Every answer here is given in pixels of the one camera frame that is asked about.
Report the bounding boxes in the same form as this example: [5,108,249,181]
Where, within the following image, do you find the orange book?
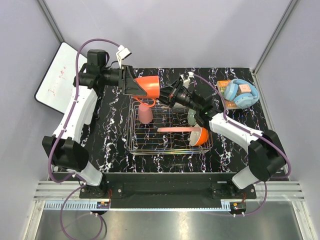
[217,80,239,110]

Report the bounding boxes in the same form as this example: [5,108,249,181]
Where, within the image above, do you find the pink floral plate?
[157,126,202,133]

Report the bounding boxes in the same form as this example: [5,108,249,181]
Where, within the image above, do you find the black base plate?
[79,173,257,211]

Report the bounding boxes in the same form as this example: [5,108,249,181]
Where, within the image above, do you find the purple cable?
[47,38,123,240]
[192,73,293,217]

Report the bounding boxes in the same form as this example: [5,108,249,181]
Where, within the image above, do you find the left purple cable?
[47,38,123,240]

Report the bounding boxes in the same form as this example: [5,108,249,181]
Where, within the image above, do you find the white whiteboard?
[34,42,78,114]

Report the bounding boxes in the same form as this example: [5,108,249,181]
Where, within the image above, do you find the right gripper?
[149,80,201,113]

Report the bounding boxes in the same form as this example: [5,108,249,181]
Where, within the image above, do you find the pink cube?
[238,84,251,94]

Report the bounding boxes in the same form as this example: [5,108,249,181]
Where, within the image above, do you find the orange bowl white inside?
[189,127,209,147]

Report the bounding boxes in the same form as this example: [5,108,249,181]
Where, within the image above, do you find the orange mug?
[133,75,160,108]

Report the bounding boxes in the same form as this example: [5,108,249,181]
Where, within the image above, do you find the green celadon bowl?
[187,109,197,127]

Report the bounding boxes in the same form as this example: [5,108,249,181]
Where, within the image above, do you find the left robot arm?
[42,45,138,198]

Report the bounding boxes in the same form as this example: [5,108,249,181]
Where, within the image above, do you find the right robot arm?
[158,85,288,199]

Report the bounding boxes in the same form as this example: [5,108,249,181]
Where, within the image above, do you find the pink cup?
[138,103,153,124]

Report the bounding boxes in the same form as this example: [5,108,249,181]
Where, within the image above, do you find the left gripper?
[101,64,149,96]

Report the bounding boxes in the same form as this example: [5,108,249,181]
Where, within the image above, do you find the metal wire dish rack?
[126,98,215,155]

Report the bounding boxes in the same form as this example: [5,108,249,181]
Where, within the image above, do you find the white plate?
[172,102,188,110]

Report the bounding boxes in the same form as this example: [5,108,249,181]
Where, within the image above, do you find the blue headphones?
[231,78,260,109]

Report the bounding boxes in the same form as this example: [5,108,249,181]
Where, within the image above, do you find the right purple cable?
[192,73,293,217]

